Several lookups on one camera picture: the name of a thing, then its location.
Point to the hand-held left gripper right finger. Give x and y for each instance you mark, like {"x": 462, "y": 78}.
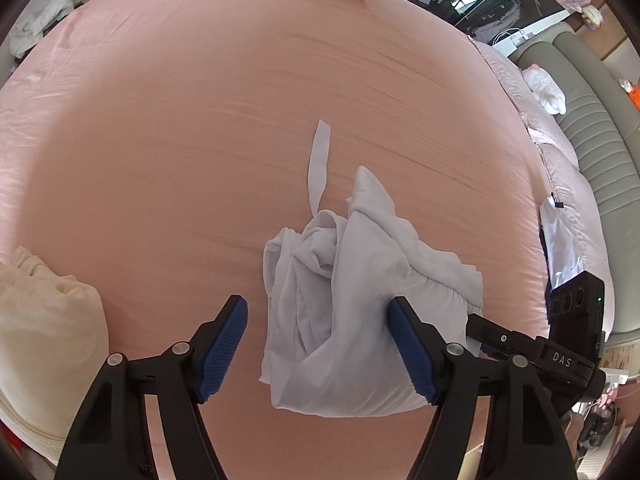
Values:
{"x": 410, "y": 350}

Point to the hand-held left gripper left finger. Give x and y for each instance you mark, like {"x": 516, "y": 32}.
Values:
{"x": 225, "y": 345}

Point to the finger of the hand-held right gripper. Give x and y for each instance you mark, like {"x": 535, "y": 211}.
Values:
{"x": 492, "y": 352}
{"x": 500, "y": 332}

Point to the white shirt with navy hem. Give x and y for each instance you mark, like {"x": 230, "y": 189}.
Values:
{"x": 350, "y": 285}

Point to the printed paper box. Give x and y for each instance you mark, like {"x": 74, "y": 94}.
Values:
{"x": 622, "y": 357}

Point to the white jacket with navy collar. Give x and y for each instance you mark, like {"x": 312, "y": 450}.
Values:
{"x": 560, "y": 240}

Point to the white power strip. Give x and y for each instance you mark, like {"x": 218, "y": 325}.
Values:
{"x": 616, "y": 375}

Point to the pink paw charger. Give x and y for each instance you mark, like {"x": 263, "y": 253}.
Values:
{"x": 609, "y": 394}

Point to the black bag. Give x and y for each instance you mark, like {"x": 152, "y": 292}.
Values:
{"x": 597, "y": 427}

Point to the grey padded headboard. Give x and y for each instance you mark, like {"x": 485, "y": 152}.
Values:
{"x": 600, "y": 135}

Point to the cream folded garment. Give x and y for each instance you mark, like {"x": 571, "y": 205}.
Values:
{"x": 45, "y": 340}

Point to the orange carrot plush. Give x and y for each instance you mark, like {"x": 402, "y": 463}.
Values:
{"x": 635, "y": 97}

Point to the small white plush toy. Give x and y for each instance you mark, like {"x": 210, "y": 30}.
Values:
{"x": 625, "y": 84}

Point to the bed with pink sheet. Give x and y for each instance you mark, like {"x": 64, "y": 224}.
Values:
{"x": 250, "y": 110}

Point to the cream and purple plush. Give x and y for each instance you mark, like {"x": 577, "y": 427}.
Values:
{"x": 593, "y": 16}

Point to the white crumpled cloth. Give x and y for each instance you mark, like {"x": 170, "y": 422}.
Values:
{"x": 40, "y": 20}

